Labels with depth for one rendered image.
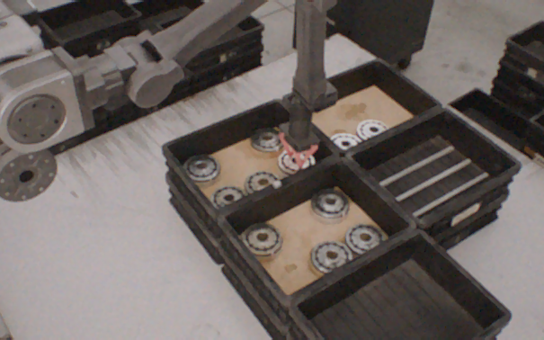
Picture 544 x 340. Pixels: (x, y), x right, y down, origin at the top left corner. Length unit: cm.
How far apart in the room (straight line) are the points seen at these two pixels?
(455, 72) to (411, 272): 232
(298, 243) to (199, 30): 70
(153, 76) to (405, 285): 83
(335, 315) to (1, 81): 89
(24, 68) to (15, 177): 40
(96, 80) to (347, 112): 111
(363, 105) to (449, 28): 221
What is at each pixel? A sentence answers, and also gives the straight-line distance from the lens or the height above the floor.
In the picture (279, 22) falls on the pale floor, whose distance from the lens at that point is 399.
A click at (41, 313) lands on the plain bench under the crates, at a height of 70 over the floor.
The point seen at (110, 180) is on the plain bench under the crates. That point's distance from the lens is 196.
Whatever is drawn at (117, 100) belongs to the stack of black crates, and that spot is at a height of 38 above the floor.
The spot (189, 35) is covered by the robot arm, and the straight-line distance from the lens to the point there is 109.
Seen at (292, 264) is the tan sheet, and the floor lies 83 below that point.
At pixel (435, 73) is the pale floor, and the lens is 372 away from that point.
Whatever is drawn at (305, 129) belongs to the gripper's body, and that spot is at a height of 103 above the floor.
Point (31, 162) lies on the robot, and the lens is 137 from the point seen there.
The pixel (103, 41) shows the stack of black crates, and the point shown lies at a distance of 290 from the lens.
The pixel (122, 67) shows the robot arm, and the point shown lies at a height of 147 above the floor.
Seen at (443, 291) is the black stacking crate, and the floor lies 83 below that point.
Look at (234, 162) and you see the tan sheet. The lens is 178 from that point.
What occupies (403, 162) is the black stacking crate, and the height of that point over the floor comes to 83.
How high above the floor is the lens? 207
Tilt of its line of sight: 45 degrees down
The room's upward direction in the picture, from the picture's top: 3 degrees clockwise
